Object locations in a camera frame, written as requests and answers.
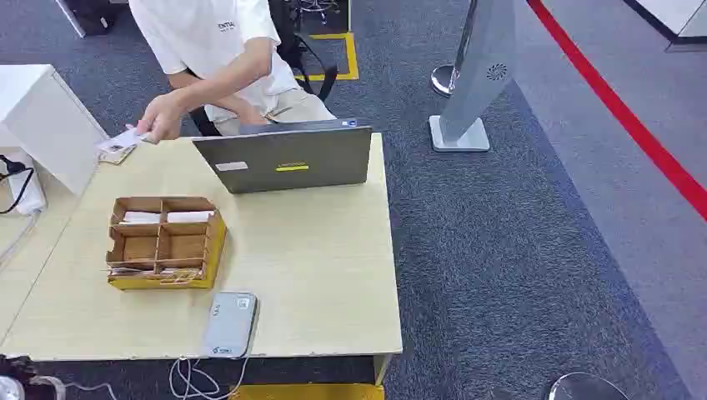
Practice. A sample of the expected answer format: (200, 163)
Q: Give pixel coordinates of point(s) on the person's hand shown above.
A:
(160, 117)

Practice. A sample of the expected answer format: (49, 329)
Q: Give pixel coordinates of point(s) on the stack of cards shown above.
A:
(117, 156)

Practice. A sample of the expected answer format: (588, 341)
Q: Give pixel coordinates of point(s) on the person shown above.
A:
(210, 38)

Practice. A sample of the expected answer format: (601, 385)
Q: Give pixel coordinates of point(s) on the white card stack in box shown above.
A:
(140, 217)
(190, 216)

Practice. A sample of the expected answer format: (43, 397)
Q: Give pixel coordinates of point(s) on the black cart base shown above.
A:
(91, 16)

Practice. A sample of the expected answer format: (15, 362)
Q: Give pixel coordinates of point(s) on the wooden card box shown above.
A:
(165, 248)

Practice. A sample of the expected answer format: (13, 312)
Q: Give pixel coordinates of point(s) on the grey laptop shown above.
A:
(287, 160)

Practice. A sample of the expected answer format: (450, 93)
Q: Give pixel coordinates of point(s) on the white power strip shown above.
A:
(26, 190)

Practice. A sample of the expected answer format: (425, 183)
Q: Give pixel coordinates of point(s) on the printed cards row in box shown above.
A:
(154, 272)

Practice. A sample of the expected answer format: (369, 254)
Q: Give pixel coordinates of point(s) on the black office chair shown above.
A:
(315, 66)

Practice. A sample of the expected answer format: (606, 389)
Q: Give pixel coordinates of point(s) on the yellow floor tape square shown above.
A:
(349, 55)

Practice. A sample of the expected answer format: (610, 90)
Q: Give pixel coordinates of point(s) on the grey card reader device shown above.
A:
(230, 326)

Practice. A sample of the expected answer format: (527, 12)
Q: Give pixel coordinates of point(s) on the yellow panel under desk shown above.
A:
(309, 392)

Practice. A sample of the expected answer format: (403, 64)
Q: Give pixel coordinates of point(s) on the silver kiosk stand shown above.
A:
(475, 72)

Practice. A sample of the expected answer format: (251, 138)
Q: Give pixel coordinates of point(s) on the red floor tape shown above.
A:
(624, 113)

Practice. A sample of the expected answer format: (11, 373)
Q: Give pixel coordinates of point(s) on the round chrome base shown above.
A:
(585, 388)

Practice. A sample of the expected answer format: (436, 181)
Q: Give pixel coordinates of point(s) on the white platform edge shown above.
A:
(674, 19)

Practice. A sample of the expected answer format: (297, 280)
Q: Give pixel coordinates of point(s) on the chrome stanchion post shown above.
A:
(448, 77)

